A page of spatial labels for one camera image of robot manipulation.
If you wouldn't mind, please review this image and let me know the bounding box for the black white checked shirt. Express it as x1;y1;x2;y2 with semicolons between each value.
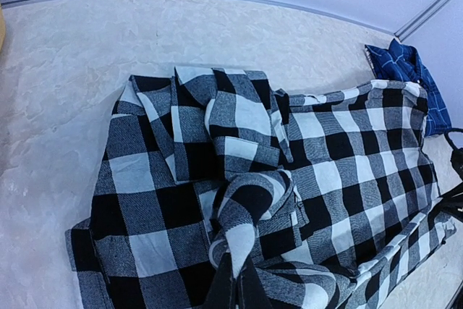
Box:
67;67;454;308

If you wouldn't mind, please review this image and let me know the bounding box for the right aluminium frame post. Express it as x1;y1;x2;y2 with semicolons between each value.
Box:
394;0;452;41

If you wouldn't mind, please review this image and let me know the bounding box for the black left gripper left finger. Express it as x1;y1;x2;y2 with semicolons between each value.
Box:
205;253;239;309

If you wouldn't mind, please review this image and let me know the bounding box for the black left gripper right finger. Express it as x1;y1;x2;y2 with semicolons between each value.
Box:
240;258;276;309

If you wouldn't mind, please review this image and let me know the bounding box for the blue plaid shirt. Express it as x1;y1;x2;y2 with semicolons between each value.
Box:
365;39;452;136

